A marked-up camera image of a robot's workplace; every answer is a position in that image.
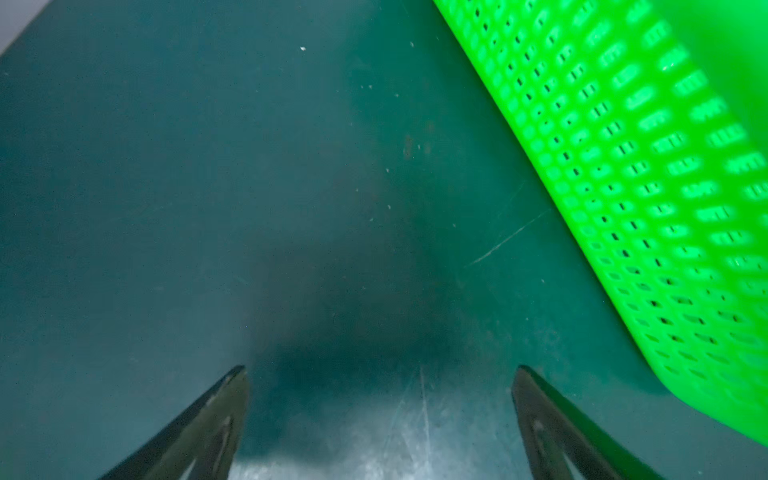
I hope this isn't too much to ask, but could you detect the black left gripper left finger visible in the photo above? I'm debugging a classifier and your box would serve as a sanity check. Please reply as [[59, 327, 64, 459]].
[[102, 365, 249, 479]]

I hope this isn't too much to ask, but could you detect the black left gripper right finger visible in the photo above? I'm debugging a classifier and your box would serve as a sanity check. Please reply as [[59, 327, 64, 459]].
[[511, 365, 661, 479]]

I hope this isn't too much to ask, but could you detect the green plastic basket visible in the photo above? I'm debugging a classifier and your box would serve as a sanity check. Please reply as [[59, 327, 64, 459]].
[[438, 1, 767, 443]]

